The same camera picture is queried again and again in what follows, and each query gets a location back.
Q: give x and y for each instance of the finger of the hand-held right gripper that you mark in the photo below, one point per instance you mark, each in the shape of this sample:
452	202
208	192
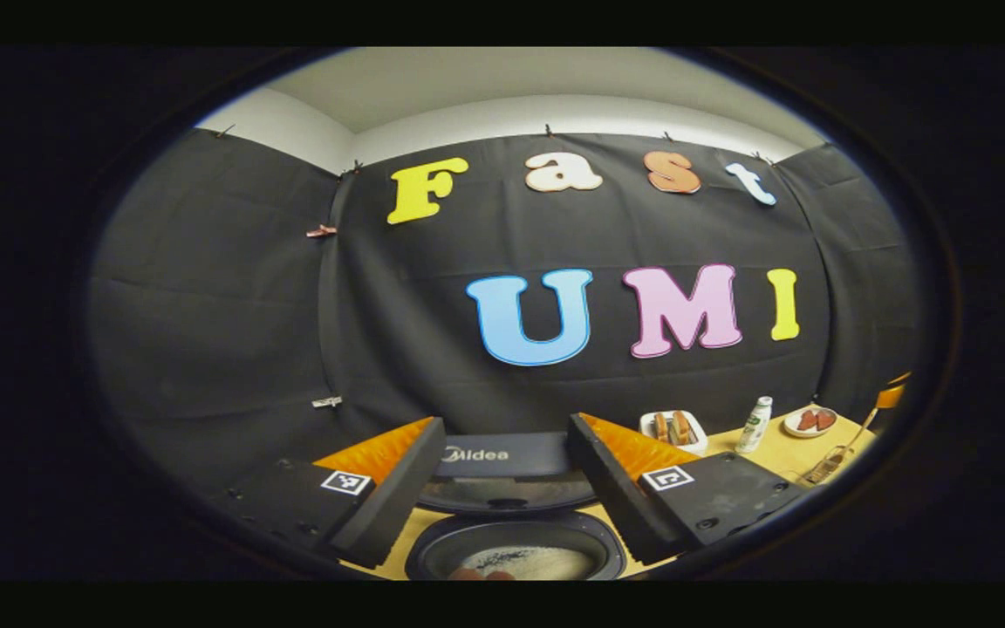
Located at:
893	394

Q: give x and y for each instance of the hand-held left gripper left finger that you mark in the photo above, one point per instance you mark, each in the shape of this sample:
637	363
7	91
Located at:
389	506

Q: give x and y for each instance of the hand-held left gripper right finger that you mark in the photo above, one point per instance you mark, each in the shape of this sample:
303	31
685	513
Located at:
620	506

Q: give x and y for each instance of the wooden spoon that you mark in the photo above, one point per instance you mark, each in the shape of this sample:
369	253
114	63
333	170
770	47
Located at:
856	436

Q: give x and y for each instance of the white rice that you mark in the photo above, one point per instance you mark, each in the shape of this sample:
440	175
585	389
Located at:
546	563

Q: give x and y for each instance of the clear chopstick holder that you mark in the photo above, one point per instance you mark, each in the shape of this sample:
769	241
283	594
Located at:
825	467

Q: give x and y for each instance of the dark blue rice cooker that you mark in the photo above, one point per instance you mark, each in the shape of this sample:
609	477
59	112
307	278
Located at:
502	453

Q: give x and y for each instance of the red meat slice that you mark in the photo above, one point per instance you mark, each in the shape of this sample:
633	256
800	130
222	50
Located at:
807	420
825	420

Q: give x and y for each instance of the toasted bread slice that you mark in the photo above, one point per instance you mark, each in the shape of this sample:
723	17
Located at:
682	427
661	427

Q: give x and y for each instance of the white toaster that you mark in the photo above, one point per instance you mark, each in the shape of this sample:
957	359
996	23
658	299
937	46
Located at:
699	439

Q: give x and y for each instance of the white round plate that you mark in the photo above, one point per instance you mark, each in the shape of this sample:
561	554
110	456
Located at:
790	427

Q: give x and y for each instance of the silver clip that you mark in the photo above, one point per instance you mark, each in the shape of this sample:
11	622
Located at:
326	402

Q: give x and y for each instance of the white bottle green label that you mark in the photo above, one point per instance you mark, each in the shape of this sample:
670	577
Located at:
753	427

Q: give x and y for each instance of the black backdrop cloth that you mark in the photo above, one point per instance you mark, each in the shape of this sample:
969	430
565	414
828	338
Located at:
206	305

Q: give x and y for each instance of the pink clothes peg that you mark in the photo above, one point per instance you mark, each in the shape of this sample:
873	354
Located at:
322	231

